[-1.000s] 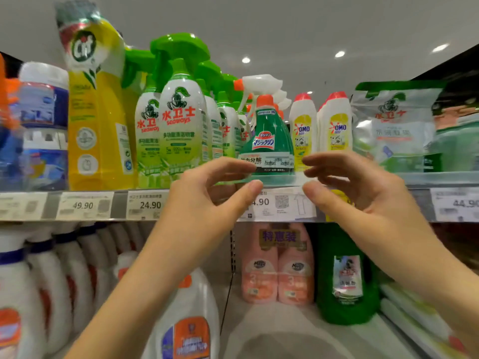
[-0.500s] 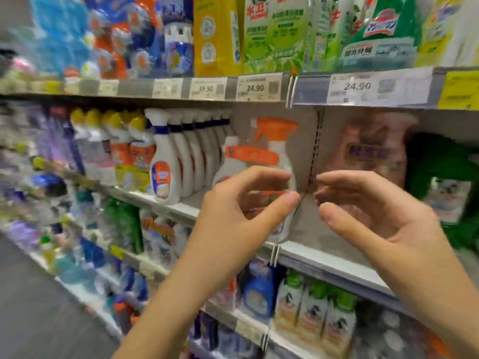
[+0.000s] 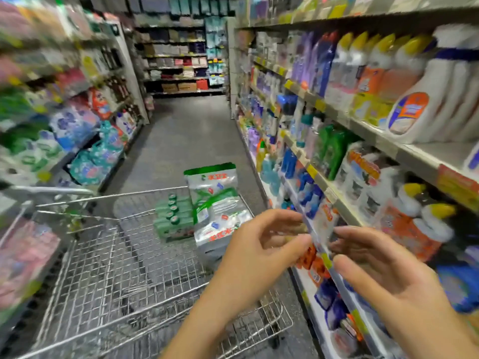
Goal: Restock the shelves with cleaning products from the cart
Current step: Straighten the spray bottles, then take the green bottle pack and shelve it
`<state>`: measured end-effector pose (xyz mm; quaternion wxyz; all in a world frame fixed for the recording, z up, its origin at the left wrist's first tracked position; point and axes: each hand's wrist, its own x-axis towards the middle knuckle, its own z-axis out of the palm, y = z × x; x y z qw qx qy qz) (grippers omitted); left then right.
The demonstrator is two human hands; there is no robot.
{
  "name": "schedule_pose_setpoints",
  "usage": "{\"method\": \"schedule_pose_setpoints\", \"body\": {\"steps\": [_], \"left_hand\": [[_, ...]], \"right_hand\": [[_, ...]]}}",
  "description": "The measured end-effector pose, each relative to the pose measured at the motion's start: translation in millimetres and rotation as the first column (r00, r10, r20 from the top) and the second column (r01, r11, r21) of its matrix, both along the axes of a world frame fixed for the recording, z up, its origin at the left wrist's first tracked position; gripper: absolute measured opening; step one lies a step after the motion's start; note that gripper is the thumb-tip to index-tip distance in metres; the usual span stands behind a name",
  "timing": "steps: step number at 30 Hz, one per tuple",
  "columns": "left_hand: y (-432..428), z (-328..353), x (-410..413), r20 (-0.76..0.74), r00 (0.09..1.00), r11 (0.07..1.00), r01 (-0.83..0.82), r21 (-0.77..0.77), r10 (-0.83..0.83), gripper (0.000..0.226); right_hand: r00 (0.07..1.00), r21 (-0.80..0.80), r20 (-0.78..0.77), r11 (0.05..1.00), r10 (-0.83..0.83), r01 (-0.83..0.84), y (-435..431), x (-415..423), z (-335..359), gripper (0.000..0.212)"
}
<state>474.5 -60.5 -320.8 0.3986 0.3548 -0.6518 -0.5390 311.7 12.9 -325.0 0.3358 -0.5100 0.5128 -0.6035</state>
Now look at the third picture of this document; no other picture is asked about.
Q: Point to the person's right hand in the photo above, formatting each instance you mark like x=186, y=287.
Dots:
x=397, y=284

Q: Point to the person's left hand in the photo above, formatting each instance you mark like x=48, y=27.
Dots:
x=258, y=258

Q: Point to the large green white cleaner pouch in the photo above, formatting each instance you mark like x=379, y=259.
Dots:
x=211, y=179
x=224, y=224

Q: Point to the cluster of orange trigger sprayers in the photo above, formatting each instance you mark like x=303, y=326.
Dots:
x=311, y=261

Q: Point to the yellow-capped pink-label cleaner bottle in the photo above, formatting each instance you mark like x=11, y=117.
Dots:
x=430, y=235
x=400, y=213

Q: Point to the blue spray bottle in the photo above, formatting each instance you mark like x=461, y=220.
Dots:
x=460, y=286

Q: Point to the cluster of blue cleaner bottles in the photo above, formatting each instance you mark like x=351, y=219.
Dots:
x=303, y=187

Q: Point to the cluster of teal cleaner bottles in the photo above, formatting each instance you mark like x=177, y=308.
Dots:
x=269, y=172

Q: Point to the pack of green small bottles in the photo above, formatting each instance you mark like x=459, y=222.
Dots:
x=173, y=217

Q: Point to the clear-wrapped white bottle pack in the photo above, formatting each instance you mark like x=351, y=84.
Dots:
x=367, y=183

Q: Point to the cluster of green cleaner bottles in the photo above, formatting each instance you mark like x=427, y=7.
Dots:
x=335, y=149

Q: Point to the white orange spray bottles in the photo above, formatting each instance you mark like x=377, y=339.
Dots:
x=426, y=101

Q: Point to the row of teal blue pouches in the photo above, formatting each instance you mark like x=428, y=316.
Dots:
x=97, y=153

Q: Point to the row of purple cleaner bottles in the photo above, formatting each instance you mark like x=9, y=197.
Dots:
x=314, y=59

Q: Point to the row of yellow-capped cleaner bottles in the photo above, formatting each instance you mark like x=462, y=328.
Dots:
x=374, y=78

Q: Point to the stack of pink detergent pouches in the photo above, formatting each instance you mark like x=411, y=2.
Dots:
x=26, y=261

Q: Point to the row of green white pouches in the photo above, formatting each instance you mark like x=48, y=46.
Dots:
x=26, y=153

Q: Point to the grey shopping cart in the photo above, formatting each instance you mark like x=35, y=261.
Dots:
x=112, y=280

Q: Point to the orange promo sign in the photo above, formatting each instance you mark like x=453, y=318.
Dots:
x=458, y=187

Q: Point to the distant store shelving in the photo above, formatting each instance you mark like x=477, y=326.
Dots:
x=179, y=48

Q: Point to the store shelving with refill pouches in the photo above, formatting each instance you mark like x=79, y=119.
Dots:
x=75, y=78

